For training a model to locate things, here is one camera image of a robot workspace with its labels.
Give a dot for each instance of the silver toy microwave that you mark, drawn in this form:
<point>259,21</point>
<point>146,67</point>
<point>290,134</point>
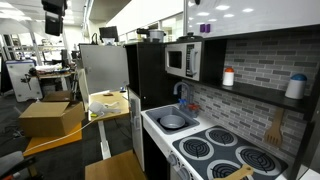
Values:
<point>173,75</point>

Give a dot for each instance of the black computer monitor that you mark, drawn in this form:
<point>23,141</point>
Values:
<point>108,32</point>

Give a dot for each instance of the small brown object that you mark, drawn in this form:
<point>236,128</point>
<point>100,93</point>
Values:
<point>108,94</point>

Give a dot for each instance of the small yellow-green object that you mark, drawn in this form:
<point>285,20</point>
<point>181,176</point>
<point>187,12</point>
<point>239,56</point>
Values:
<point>94,115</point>

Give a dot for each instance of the black pan lid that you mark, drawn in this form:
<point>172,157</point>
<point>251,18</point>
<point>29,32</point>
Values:
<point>189,37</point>

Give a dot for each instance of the wooden slotted fork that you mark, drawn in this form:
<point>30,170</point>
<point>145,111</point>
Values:
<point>274,135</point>

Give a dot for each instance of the purple whiteboard magnet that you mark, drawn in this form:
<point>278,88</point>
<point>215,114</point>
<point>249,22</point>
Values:
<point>208,28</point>
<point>202,28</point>

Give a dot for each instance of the large open cardboard box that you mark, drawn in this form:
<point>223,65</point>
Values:
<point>50,116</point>

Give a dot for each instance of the black four-burner stovetop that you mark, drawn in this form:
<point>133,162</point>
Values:
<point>230,154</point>

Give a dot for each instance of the white open box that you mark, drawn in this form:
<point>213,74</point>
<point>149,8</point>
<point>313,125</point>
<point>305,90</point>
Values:
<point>83,90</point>

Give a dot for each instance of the black white toy kitchen unit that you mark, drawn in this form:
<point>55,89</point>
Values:
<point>151,73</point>

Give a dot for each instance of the black whiteboard clip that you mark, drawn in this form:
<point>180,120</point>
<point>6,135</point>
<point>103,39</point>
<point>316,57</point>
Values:
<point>197,2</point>

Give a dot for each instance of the small dark blue object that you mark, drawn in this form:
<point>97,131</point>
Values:
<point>122,90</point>

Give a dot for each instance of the white shaker with blue cap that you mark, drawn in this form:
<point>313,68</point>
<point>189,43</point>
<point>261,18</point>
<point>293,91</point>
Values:
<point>295,88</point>

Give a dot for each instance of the light wooden desk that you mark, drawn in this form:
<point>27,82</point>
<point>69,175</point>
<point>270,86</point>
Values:
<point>123,106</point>

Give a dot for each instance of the grey sink basin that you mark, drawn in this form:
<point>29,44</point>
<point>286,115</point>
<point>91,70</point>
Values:
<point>155,116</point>

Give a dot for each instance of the blue-grey toy faucet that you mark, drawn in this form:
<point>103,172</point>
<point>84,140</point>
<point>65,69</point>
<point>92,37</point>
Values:
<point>189,95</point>

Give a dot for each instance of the whiteboard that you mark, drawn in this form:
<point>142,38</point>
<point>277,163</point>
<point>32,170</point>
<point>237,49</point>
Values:
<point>266,16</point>

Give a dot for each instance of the white shaker with orange cap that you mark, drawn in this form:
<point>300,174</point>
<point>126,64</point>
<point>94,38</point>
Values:
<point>228,78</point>

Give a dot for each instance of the orange floor board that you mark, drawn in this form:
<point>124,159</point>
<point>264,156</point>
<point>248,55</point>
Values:
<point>50,143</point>

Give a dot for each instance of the small flat cardboard box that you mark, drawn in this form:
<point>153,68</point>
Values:
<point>58,96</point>

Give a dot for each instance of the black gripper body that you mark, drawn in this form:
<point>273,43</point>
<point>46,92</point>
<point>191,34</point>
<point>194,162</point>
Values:
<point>53,6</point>

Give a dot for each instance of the wooden spatula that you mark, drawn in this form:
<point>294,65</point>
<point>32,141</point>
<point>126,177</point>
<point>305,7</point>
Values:
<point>238,173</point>

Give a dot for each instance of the white toy fridge freezer door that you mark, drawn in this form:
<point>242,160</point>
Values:
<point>103,66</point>

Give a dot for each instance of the cluttered background desk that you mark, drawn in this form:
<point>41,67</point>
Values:
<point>53,76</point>

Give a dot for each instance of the grey stove knob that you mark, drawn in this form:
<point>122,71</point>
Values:
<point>172,159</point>
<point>184,174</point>

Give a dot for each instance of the grey metal bowl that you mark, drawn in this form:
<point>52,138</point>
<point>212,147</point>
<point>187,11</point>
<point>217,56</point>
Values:
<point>172,121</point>

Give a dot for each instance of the white plastic object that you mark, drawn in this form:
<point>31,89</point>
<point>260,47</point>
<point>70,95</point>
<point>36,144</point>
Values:
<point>103,108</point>

